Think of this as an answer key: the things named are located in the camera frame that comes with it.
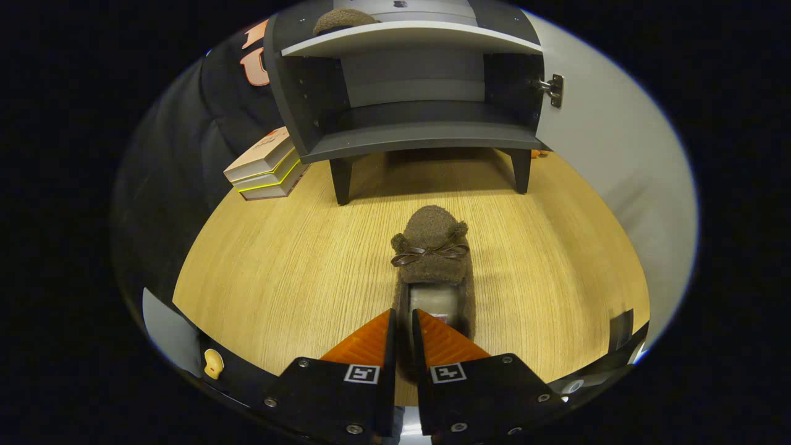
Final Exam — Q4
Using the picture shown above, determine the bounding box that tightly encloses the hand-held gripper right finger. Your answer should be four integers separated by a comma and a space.
412, 308, 569, 443

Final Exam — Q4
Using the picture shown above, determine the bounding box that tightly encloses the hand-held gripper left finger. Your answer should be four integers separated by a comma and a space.
263, 308, 397, 443

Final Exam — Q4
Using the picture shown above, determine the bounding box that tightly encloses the brown fuzzy shoe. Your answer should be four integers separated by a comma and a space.
313, 8, 379, 36
391, 205, 476, 384

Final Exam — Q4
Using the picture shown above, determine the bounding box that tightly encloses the dark grey shoe cabinet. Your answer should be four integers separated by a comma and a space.
264, 0, 551, 206

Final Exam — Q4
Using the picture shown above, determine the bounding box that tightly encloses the metal door hinge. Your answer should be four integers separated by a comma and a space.
535, 74, 564, 109

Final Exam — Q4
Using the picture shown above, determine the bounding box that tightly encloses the grey cover book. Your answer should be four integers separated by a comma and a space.
240, 164, 310, 201

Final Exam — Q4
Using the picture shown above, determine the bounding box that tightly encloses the yellow edged book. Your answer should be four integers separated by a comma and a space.
232, 150, 303, 193

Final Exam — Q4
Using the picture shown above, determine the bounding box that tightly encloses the beige cover book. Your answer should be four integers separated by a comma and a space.
224, 127, 296, 183

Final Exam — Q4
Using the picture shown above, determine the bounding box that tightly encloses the black backdrop cloth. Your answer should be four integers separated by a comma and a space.
114, 19, 310, 297

